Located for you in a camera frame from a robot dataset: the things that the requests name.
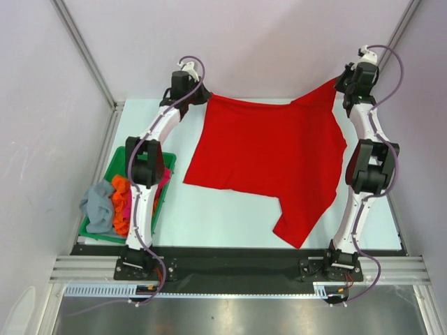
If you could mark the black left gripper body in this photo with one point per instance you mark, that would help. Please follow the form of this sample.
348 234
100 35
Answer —
197 96

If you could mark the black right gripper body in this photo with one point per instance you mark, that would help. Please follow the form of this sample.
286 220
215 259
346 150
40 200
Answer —
343 82

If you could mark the red t shirt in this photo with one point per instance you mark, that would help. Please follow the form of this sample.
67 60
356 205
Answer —
292 152

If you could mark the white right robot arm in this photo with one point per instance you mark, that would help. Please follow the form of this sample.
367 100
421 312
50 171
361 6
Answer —
373 167

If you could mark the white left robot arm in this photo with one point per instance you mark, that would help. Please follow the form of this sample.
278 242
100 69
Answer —
145 165

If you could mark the magenta t shirt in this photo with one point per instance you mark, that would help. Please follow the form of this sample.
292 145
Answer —
162 185

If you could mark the grey blue t shirt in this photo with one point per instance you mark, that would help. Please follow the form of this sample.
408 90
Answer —
97 206

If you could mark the orange t shirt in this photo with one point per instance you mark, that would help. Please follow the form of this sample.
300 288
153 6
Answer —
121 200

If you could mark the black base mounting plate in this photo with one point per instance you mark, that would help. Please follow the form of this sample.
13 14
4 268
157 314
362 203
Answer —
236 271

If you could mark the left aluminium corner post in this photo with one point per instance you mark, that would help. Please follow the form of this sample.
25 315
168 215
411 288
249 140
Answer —
78 40

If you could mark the aluminium corner post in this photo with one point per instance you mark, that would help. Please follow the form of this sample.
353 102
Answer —
390 49
78 40

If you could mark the right aluminium corner post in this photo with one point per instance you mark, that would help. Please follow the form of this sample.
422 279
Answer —
390 49

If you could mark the aluminium frame rail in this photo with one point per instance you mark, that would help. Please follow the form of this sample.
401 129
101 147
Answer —
100 269

